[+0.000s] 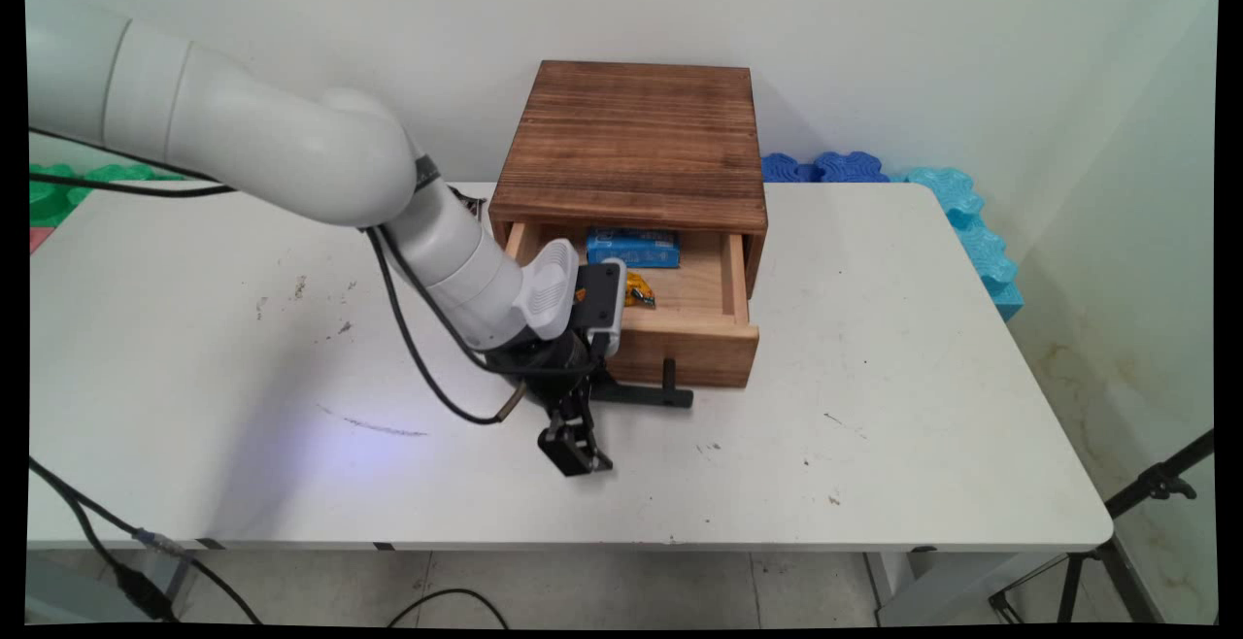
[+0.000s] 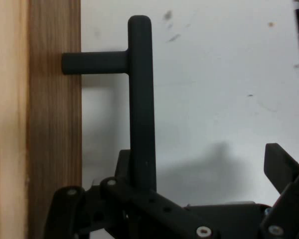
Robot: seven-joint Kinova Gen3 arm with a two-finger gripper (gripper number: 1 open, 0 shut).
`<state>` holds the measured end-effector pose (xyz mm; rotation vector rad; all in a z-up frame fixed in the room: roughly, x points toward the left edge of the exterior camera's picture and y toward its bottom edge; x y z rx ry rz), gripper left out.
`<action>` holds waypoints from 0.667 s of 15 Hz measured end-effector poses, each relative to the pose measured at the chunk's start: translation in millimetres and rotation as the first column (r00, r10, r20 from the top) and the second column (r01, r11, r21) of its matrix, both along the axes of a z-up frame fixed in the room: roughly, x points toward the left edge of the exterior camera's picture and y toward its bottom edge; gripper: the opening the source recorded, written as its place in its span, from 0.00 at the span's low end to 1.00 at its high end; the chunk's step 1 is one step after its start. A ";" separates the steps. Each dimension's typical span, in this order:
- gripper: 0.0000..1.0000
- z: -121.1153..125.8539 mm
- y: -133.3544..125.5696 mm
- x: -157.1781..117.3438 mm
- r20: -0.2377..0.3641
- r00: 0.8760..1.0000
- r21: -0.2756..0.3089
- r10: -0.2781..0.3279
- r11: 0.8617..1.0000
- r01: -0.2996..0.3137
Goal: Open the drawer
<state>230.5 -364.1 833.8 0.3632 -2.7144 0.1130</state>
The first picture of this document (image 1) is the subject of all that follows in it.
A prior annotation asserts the black cable with connector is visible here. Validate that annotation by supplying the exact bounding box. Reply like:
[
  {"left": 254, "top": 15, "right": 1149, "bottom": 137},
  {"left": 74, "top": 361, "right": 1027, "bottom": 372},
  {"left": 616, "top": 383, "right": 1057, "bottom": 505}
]
[{"left": 29, "top": 456, "right": 265, "bottom": 626}]

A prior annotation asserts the green foam mat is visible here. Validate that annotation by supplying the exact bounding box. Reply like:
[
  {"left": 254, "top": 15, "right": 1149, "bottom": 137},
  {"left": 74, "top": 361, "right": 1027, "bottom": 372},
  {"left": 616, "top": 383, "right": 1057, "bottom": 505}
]
[{"left": 29, "top": 162, "right": 187, "bottom": 229}]

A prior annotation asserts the black camera cable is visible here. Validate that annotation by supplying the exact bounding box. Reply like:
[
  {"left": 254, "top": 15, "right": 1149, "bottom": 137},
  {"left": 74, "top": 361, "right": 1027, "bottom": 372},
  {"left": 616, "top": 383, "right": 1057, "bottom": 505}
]
[{"left": 29, "top": 126, "right": 240, "bottom": 199}]

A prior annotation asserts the black tripod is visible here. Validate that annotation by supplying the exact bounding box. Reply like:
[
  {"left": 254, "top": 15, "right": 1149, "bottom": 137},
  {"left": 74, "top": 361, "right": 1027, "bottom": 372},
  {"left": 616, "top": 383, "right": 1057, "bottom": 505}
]
[{"left": 989, "top": 430, "right": 1217, "bottom": 626}]

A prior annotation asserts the grey black gripper cable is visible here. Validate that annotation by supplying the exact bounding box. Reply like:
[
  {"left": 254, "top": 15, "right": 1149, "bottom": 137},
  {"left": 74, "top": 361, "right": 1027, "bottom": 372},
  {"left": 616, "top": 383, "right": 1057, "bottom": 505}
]
[{"left": 362, "top": 224, "right": 531, "bottom": 425}]

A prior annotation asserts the dark wooden drawer cabinet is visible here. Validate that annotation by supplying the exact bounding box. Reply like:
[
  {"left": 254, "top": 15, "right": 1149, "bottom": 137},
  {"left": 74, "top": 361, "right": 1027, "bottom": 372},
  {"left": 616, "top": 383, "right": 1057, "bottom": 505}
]
[{"left": 488, "top": 60, "right": 770, "bottom": 299}]

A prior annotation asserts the white black wrist camera box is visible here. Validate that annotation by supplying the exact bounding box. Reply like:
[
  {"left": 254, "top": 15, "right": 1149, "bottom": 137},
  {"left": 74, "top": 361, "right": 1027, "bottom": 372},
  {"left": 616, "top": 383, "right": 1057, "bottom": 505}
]
[{"left": 573, "top": 258, "right": 628, "bottom": 359}]

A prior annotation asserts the wooden drawer with black handle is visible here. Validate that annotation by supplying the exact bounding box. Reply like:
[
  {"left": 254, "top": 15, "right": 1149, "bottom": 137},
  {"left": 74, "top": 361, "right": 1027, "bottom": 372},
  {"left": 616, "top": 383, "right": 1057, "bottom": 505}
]
[{"left": 504, "top": 220, "right": 761, "bottom": 411}]

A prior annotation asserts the black looped floor cable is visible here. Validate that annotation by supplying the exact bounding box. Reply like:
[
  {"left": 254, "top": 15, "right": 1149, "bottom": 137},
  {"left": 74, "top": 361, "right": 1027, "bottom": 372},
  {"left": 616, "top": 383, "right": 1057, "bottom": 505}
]
[{"left": 386, "top": 588, "right": 512, "bottom": 629}]

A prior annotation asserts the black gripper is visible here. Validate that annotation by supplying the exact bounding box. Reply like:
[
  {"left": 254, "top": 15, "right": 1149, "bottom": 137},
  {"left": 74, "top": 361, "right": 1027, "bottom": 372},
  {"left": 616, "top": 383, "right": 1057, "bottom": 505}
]
[{"left": 484, "top": 331, "right": 615, "bottom": 478}]

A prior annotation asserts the blue snack box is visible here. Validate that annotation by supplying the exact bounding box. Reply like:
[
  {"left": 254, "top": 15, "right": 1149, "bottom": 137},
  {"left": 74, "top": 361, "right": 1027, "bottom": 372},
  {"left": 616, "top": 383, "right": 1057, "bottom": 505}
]
[{"left": 585, "top": 226, "right": 683, "bottom": 270}]

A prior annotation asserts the dark blue foam mat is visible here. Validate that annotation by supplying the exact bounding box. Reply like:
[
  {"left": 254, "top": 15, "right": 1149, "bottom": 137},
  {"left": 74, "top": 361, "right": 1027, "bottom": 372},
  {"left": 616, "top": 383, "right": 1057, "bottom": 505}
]
[{"left": 761, "top": 151, "right": 890, "bottom": 185}]

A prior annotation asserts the light blue foam mat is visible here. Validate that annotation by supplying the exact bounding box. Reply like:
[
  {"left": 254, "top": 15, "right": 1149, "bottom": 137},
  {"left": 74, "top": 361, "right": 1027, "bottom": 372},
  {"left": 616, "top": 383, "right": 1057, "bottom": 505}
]
[{"left": 888, "top": 166, "right": 1026, "bottom": 322}]

